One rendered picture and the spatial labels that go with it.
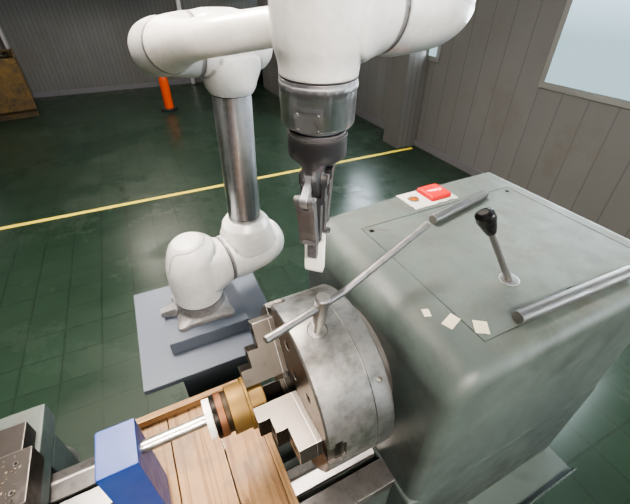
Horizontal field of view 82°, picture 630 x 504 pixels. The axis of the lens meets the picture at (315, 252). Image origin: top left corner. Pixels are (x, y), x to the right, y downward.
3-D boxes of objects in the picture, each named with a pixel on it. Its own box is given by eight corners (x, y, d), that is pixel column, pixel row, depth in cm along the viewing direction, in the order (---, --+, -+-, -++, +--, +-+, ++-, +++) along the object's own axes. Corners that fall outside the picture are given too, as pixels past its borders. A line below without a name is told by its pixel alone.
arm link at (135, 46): (128, 6, 65) (199, 3, 72) (107, 19, 78) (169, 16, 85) (151, 85, 71) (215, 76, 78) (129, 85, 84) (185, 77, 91)
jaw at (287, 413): (310, 381, 65) (343, 436, 56) (312, 398, 68) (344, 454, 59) (252, 406, 62) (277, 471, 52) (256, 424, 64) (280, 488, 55)
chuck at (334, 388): (296, 342, 92) (301, 257, 70) (360, 470, 73) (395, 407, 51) (262, 356, 89) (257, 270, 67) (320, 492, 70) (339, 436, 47)
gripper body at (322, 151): (299, 110, 48) (299, 173, 54) (276, 133, 42) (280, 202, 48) (354, 116, 47) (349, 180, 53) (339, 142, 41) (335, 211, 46)
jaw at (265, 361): (295, 358, 71) (279, 301, 71) (304, 365, 67) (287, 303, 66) (241, 380, 67) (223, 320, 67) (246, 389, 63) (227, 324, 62)
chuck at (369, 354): (308, 338, 93) (318, 252, 71) (374, 461, 74) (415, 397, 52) (296, 342, 92) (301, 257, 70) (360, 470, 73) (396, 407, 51)
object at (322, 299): (314, 347, 60) (321, 305, 52) (306, 338, 61) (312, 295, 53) (324, 340, 61) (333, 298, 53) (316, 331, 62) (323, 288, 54)
